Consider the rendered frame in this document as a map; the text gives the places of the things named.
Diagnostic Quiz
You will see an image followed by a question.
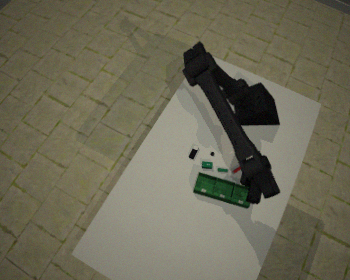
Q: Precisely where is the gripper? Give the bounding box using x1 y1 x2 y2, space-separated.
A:
240 173 249 187

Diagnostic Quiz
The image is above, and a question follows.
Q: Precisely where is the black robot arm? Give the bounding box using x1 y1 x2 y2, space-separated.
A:
182 41 280 204

